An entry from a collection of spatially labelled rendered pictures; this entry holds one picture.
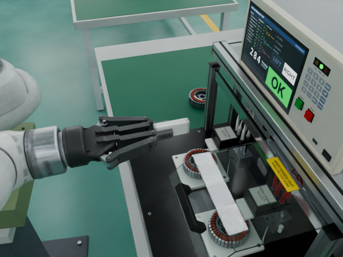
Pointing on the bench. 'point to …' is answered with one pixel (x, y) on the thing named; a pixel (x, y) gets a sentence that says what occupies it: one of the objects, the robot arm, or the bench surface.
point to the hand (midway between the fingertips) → (171, 128)
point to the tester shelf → (283, 132)
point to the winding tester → (311, 72)
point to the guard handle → (182, 188)
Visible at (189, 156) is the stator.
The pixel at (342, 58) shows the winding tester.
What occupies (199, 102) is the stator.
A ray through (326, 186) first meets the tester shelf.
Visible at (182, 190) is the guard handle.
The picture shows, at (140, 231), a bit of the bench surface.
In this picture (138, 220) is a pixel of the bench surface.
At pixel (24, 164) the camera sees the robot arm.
